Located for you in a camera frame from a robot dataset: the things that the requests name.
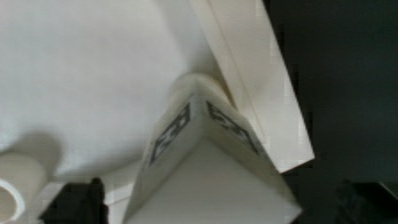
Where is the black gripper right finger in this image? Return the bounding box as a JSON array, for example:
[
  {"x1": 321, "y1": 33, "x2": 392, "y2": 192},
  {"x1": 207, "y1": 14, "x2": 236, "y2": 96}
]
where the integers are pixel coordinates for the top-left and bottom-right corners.
[{"x1": 333, "y1": 180, "x2": 398, "y2": 224}]

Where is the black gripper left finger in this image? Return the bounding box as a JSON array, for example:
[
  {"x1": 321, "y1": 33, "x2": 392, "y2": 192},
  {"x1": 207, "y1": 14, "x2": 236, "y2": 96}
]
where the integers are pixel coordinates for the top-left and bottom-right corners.
[{"x1": 38, "y1": 178, "x2": 108, "y2": 224}]

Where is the white leg with tag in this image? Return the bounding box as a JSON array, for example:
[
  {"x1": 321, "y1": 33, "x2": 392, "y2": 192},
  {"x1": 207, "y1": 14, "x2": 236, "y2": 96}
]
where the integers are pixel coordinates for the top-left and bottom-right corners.
[{"x1": 122, "y1": 73, "x2": 301, "y2": 224}]

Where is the white square tabletop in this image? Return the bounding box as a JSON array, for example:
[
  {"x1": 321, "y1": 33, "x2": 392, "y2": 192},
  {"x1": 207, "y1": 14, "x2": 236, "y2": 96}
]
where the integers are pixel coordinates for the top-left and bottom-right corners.
[{"x1": 0, "y1": 0, "x2": 312, "y2": 224}]

